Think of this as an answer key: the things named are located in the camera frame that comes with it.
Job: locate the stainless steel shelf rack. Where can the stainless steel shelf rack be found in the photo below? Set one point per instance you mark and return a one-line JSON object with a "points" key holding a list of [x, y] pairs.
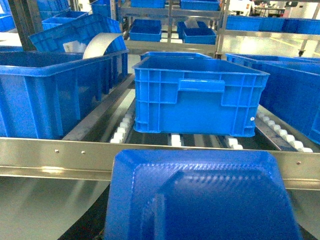
{"points": [[58, 189]]}

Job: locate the centre blue plastic crate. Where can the centre blue plastic crate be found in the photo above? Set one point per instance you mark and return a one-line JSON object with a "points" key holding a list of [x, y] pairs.
{"points": [[187, 95]]}

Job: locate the blue crate behind centre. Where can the blue crate behind centre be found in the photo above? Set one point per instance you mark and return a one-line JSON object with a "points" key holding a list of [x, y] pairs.
{"points": [[173, 54]]}

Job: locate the far blue bin left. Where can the far blue bin left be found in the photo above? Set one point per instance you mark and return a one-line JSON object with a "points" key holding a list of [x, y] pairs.
{"points": [[146, 30]]}

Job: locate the blue bin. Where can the blue bin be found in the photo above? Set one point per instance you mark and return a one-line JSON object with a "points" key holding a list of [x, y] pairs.
{"points": [[199, 35], [146, 30]]}

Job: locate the far blue bin right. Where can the far blue bin right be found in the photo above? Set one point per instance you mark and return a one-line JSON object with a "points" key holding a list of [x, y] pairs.
{"points": [[199, 35]]}

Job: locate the tilted blue plastic crate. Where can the tilted blue plastic crate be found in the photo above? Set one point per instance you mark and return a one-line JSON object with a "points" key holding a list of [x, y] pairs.
{"points": [[100, 34]]}

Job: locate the left blue plastic crate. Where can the left blue plastic crate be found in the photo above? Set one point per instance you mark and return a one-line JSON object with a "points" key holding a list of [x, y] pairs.
{"points": [[44, 95]]}

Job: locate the right blue plastic crate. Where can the right blue plastic crate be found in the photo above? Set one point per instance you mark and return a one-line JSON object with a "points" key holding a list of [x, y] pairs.
{"points": [[292, 91]]}

